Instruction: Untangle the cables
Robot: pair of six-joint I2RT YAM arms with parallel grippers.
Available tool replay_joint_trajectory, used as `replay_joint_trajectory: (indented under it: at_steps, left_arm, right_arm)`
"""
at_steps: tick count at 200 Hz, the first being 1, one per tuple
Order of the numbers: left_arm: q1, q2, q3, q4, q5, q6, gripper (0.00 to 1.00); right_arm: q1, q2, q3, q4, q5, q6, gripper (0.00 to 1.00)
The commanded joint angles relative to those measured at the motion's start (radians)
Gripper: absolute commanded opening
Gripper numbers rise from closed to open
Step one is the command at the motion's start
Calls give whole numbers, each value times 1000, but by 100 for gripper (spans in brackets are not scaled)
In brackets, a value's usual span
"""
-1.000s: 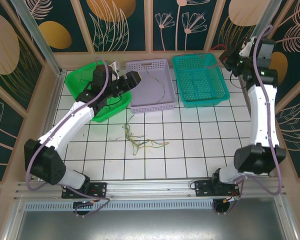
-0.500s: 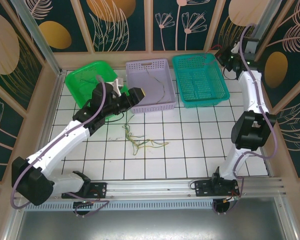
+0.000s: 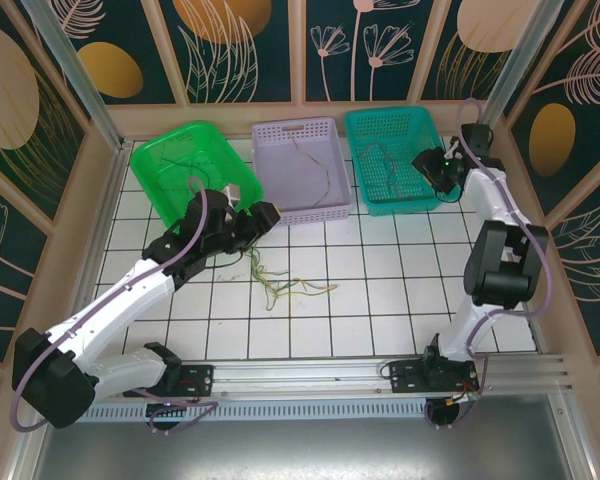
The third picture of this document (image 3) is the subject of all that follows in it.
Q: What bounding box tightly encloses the dark green thin cable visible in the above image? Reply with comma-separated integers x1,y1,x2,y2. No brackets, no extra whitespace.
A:
159,149,216,194

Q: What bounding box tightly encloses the grey metal plate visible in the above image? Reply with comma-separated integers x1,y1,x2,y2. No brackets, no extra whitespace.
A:
29,421,589,480

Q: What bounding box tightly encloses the light green thin cable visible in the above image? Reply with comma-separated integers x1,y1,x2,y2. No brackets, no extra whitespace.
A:
248,247,311,301

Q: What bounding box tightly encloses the grey slotted cable duct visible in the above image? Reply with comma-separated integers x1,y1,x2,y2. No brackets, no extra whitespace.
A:
47,403,431,423

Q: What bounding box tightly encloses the green plastic basket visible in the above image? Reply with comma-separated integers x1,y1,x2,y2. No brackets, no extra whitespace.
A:
129,121,266,236

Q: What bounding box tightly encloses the red power wire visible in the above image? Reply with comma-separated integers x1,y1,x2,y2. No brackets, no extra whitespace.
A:
447,382,482,405
179,379,205,403

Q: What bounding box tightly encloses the small black controller board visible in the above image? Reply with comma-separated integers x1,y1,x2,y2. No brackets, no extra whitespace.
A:
146,401,190,418

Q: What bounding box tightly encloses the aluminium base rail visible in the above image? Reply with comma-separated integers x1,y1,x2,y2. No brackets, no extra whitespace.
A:
27,353,576,401

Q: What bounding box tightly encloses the lilac plastic basket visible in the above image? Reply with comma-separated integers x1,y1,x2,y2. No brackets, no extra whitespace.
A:
251,116,354,226

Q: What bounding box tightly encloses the aluminium frame post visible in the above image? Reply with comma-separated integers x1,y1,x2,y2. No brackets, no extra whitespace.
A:
19,0,134,154
471,0,566,149

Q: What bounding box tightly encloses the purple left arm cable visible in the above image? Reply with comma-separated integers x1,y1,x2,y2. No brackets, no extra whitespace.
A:
10,177,219,436

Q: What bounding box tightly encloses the aluminium side rail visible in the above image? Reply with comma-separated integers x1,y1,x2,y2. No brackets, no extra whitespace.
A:
54,142,134,364

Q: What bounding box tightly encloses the teal plastic basket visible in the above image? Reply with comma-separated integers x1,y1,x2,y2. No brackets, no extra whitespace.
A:
342,105,461,219

